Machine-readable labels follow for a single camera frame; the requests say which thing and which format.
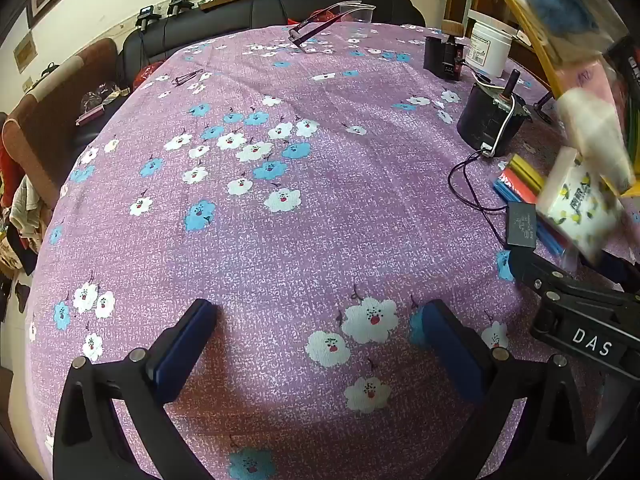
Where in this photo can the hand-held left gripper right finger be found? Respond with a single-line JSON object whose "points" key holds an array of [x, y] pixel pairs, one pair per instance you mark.
{"points": [[450, 355]]}

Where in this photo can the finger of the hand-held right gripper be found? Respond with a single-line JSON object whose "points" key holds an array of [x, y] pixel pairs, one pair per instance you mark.
{"points": [[535, 272]]}

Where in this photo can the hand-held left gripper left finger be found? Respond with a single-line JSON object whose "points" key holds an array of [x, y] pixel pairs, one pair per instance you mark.
{"points": [[185, 350]]}

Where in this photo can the lemon print tissue pack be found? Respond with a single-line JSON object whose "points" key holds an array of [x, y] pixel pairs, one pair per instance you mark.
{"points": [[575, 205]]}

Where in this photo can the pink rose print tissue pack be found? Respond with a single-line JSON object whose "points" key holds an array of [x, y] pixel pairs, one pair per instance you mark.
{"points": [[587, 80]]}

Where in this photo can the yellow cardboard box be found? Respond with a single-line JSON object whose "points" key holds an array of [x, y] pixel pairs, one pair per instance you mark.
{"points": [[525, 25]]}

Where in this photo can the blue towel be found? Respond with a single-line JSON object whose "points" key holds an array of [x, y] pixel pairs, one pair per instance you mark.
{"points": [[560, 5]]}

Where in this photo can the black capacitor box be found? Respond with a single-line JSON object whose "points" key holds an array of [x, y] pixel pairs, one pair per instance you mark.
{"points": [[522, 225]]}

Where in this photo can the bag of coloured tubes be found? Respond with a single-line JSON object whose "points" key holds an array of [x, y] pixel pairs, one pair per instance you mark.
{"points": [[517, 187]]}

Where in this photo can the round black electric motor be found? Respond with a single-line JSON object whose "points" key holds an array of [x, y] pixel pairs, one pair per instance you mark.
{"points": [[482, 117]]}

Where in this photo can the dark slipper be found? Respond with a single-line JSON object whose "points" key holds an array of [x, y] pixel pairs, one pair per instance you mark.
{"points": [[22, 297]]}

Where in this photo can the purple floral tablecloth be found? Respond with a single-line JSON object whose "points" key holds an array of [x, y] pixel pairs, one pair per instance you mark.
{"points": [[320, 240]]}

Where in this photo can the pile of clothes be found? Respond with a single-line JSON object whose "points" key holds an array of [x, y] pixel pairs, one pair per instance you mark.
{"points": [[25, 205]]}

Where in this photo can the white plastic jar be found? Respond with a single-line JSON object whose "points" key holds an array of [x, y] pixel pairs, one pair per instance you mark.
{"points": [[487, 47]]}

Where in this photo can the small black motor with cork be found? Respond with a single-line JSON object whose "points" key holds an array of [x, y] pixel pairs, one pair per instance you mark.
{"points": [[442, 52]]}

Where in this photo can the pink flat box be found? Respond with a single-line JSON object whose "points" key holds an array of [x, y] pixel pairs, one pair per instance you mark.
{"points": [[90, 116]]}

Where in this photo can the red cloth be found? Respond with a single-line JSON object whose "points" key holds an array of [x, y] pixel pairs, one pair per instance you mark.
{"points": [[5, 170]]}

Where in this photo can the clear plastic bag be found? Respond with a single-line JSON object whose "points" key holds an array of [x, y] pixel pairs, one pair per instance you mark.
{"points": [[107, 95]]}

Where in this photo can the dark hair clip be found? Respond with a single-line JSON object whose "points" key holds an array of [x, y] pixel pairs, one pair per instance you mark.
{"points": [[187, 77]]}

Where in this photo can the red bag on sofa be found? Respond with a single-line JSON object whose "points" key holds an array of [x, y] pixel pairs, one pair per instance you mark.
{"points": [[147, 75]]}

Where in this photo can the brown armchair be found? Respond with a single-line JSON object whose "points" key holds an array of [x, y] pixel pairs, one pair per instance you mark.
{"points": [[45, 110]]}

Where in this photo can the clear eyeglasses maroon temples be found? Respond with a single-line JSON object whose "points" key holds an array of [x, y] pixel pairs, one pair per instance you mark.
{"points": [[330, 17]]}

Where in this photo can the black handheld device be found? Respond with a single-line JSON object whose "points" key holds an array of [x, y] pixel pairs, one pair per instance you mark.
{"points": [[179, 5], [146, 17]]}

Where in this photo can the black leather sofa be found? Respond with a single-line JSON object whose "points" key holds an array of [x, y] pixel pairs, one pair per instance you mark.
{"points": [[260, 10]]}

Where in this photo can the wall socket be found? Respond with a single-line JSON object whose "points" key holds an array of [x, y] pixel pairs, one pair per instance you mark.
{"points": [[27, 85]]}

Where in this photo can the small yellow wall frame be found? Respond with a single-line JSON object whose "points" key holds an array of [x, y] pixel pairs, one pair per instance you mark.
{"points": [[23, 52]]}

